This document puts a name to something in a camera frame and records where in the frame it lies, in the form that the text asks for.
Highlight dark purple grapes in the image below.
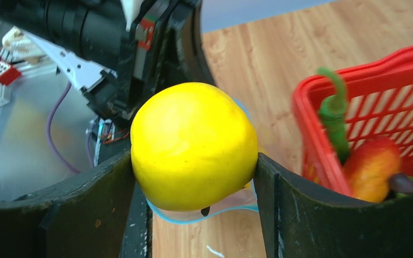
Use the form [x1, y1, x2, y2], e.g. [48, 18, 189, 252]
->
[388, 173, 413, 197]

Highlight green chili pepper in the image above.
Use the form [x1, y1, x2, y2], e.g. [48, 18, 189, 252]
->
[317, 67, 350, 164]

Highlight red plastic shopping basket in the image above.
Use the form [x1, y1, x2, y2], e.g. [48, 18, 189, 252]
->
[292, 46, 413, 195]

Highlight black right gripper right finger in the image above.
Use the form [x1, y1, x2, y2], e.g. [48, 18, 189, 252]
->
[254, 154, 413, 257]

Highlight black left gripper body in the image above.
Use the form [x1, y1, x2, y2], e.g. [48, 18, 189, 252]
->
[82, 1, 215, 123]

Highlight clear zip top bag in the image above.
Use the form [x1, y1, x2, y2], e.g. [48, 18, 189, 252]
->
[145, 98, 268, 226]

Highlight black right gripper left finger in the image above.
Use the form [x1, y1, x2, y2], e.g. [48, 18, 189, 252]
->
[0, 152, 135, 257]

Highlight small pale peach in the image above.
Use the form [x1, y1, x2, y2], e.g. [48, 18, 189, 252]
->
[343, 135, 402, 203]

